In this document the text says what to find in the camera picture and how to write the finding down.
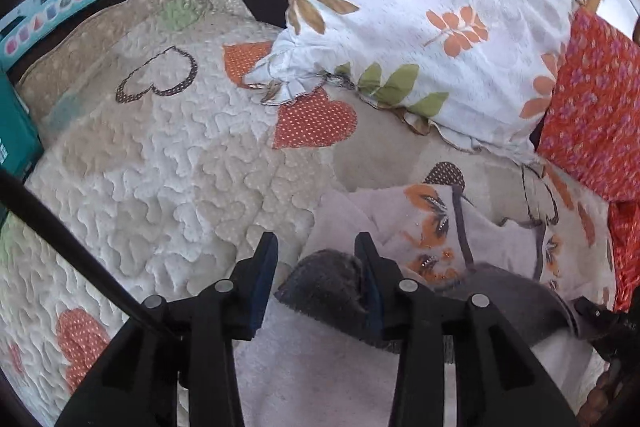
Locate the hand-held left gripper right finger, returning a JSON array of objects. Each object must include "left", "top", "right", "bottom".
[{"left": 354, "top": 231, "right": 576, "bottom": 427}]

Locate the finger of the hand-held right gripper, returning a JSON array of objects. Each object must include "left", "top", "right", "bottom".
[{"left": 572, "top": 297, "right": 626, "bottom": 363}]

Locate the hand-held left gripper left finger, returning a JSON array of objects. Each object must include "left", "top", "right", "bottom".
[{"left": 55, "top": 231, "right": 279, "bottom": 427}]

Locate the dark grey fuzzy cloth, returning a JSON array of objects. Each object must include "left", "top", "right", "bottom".
[{"left": 275, "top": 249, "right": 396, "bottom": 350}]

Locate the white fleece cloth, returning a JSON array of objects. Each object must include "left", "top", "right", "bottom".
[{"left": 232, "top": 292, "right": 612, "bottom": 427}]

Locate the white garment with orange flowers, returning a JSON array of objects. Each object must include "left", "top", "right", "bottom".
[{"left": 307, "top": 184, "right": 571, "bottom": 293}]

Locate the quilted blanket with hearts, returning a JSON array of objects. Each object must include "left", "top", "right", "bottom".
[{"left": 0, "top": 0, "right": 621, "bottom": 427}]

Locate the orange floral cloth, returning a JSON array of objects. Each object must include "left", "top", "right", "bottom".
[{"left": 535, "top": 7, "right": 640, "bottom": 313}]

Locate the black rod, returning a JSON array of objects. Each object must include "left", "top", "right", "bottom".
[{"left": 0, "top": 169, "right": 177, "bottom": 341}]

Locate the teal box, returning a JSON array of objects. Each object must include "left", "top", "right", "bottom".
[{"left": 0, "top": 72, "right": 45, "bottom": 178}]

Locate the light blue paint set box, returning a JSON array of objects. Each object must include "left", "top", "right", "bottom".
[{"left": 0, "top": 0, "right": 102, "bottom": 72}]

